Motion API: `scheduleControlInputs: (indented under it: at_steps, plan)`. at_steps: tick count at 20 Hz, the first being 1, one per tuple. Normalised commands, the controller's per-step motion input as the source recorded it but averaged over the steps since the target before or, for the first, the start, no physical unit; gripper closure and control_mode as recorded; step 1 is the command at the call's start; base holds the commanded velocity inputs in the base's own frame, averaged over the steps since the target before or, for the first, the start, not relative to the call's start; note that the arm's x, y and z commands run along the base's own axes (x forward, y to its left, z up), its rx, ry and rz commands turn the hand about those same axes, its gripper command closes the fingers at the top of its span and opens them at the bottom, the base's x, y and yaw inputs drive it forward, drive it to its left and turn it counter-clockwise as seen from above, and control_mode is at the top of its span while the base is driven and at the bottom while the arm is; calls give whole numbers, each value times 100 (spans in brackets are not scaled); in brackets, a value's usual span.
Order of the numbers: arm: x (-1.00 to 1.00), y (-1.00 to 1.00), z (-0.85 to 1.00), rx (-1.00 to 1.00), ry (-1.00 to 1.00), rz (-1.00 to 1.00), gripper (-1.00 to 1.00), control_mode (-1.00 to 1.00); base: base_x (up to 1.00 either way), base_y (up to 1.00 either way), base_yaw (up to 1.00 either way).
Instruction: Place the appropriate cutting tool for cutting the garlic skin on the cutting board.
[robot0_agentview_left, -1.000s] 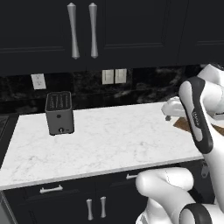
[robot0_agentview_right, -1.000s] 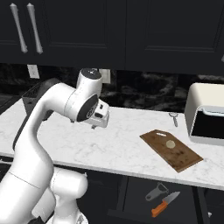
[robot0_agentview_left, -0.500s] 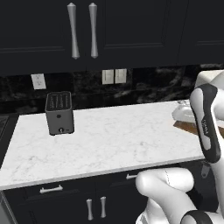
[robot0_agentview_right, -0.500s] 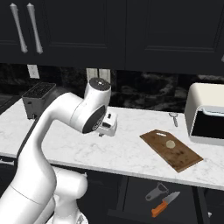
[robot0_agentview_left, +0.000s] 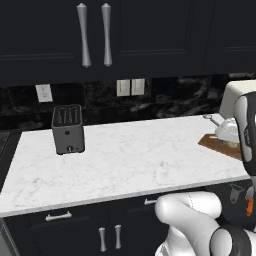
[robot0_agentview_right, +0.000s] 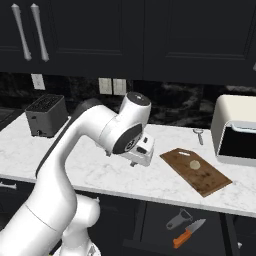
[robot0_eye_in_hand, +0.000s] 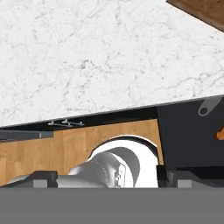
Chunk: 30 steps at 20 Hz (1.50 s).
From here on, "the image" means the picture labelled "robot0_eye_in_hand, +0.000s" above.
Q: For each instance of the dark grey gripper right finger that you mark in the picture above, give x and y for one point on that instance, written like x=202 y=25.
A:
x=175 y=176

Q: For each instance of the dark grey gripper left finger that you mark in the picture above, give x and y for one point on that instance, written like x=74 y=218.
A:
x=43 y=176

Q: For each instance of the brown wooden cutting board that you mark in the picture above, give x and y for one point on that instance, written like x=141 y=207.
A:
x=204 y=10

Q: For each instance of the dark grey drawer front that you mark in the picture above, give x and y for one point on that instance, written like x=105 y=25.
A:
x=23 y=134

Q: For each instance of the white rounded object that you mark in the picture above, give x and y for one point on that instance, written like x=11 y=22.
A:
x=128 y=163

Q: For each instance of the orange object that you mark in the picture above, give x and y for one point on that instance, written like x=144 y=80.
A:
x=221 y=133

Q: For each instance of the black cupboard front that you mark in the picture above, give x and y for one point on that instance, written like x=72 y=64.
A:
x=116 y=115

